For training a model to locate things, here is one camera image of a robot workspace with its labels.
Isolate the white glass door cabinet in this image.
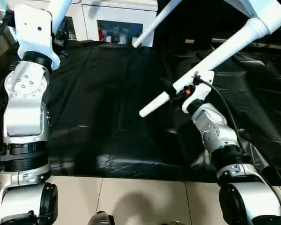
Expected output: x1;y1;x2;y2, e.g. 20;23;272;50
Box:
65;0;158;48

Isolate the dark rounded floor object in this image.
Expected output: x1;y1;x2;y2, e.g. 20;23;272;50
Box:
88;210;115;225

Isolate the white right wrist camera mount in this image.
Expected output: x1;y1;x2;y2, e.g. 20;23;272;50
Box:
172;69;215;113

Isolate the black mat cloth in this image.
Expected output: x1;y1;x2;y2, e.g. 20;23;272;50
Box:
0;35;281;187

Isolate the black fabric backdrop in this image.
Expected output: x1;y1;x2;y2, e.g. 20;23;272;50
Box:
153;0;281;57

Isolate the grey metal rail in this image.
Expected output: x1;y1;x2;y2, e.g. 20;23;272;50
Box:
212;37;281;51

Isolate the blue white patterned strip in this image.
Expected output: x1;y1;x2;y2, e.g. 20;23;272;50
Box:
0;0;13;12

